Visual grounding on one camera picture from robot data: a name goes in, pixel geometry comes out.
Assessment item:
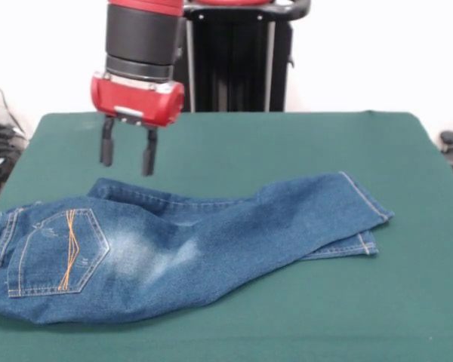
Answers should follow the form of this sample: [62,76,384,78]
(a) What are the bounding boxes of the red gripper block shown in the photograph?
[89,71,185,177]

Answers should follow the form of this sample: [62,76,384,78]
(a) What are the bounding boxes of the blue denim jeans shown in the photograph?
[0,171,396,327]

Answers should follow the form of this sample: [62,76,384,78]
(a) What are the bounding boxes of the dark green table cloth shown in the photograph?
[0,110,453,362]

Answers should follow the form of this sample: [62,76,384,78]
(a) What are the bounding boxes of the black cable bundle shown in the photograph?
[0,124,28,197]

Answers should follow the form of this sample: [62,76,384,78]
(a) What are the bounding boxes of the thin grey cable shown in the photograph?
[0,69,26,137]

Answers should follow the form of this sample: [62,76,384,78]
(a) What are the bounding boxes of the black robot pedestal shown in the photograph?
[173,0,311,113]

